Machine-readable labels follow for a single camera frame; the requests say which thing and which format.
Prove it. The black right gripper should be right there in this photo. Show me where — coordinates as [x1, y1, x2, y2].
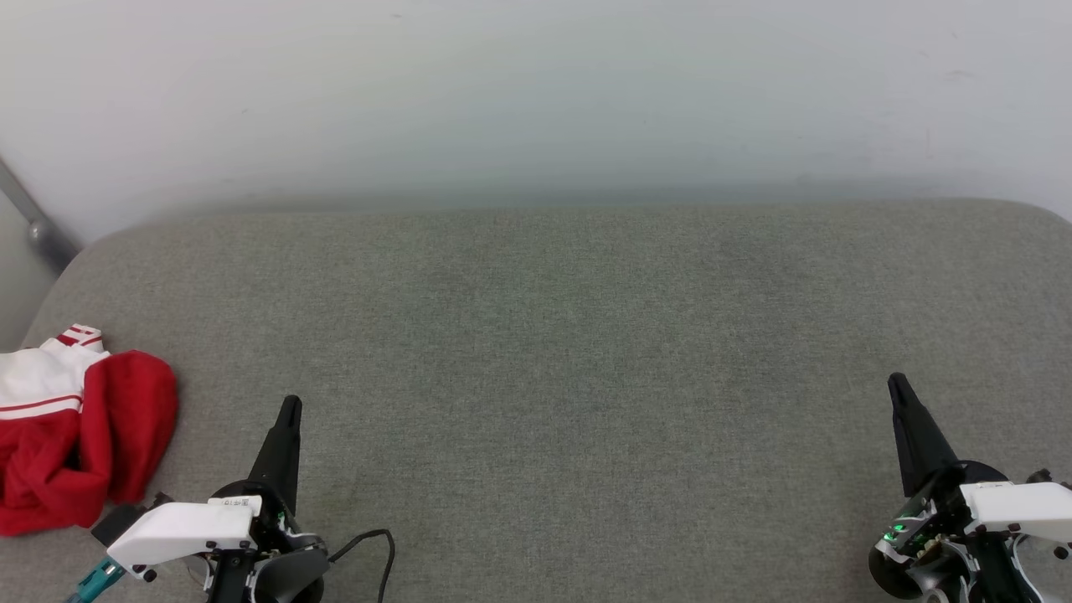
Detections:
[868, 374, 1072, 603]

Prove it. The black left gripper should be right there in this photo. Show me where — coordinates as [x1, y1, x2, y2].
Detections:
[204, 396, 330, 603]

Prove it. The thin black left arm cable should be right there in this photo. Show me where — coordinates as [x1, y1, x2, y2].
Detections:
[327, 528, 396, 603]

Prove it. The red and white shirt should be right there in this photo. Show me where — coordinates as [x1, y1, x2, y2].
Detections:
[0, 323, 179, 537]

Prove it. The grey metal bar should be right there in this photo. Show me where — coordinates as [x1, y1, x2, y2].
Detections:
[0, 157, 82, 274]

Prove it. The teal cable connector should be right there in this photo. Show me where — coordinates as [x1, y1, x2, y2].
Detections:
[65, 556, 128, 603]

